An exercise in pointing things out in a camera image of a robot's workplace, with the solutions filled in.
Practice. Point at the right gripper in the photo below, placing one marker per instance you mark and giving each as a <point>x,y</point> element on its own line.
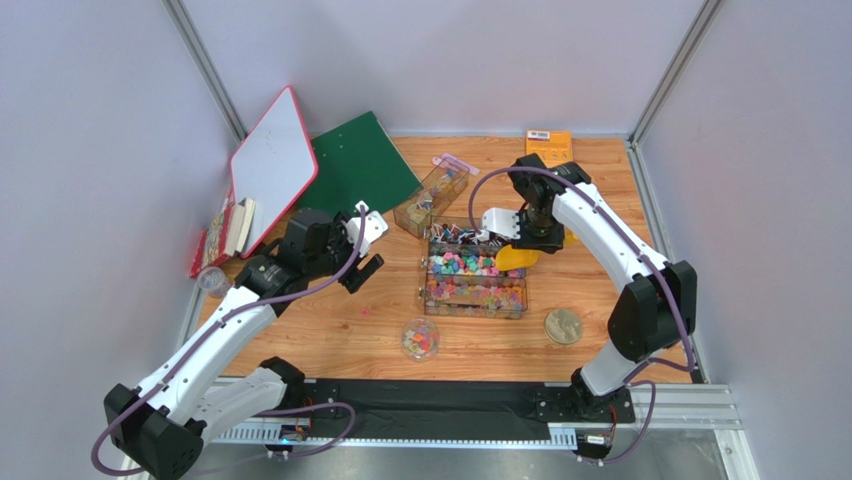
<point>532,240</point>

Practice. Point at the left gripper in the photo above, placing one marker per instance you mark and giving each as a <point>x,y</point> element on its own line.
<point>354,277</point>

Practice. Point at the yellow plastic scoop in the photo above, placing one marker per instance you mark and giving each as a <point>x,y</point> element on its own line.
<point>522,256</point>

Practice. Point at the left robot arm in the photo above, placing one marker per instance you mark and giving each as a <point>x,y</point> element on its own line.
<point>220,339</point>

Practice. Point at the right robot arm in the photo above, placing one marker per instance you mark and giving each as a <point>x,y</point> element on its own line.
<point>655,314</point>

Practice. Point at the clear box of star candies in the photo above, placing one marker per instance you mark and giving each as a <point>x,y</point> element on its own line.
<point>467,259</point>

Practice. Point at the clear box of wrapped candies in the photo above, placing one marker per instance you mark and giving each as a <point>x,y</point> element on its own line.
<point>437,191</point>

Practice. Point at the clear box of translucent candies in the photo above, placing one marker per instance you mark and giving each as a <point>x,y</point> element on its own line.
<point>474,296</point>

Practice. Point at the orange paperback book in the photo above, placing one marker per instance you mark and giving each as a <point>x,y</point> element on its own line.
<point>553,147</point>

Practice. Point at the clear round plastic jar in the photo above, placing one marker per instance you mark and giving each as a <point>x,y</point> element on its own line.
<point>420,339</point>

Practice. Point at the clear box of lollipops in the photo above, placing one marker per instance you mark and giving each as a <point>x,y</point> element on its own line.
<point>459,231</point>

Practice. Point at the gold round tin lid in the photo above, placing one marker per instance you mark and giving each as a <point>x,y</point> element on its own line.
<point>563,326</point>

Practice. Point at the green cutting mat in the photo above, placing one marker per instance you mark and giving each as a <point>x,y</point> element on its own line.
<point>358,161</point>

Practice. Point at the stack of books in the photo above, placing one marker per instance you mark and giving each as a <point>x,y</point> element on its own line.
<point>225,237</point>

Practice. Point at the red framed whiteboard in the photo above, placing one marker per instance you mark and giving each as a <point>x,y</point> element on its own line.
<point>273,166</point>

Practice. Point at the small clear cup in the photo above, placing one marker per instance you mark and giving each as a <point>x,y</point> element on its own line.
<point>214,282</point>

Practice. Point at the aluminium frame rail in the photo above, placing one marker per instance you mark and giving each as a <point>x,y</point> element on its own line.
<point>665,407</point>

